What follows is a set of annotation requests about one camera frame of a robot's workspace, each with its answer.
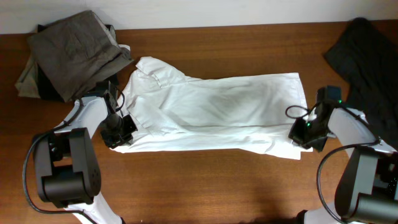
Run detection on white polo shirt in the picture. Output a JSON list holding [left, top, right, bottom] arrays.
[[116, 57, 307, 160]]

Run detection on folded grey brown trousers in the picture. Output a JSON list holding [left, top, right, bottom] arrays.
[[27, 11, 133, 102]]

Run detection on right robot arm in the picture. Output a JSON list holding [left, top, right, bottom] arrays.
[[289, 92, 397, 223]]

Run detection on folded beige garment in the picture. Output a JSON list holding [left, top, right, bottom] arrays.
[[15, 44, 132, 98]]

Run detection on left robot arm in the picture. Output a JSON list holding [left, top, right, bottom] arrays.
[[22, 90, 137, 223]]

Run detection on dark green black garment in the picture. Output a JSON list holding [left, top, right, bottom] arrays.
[[324, 17, 397, 148]]

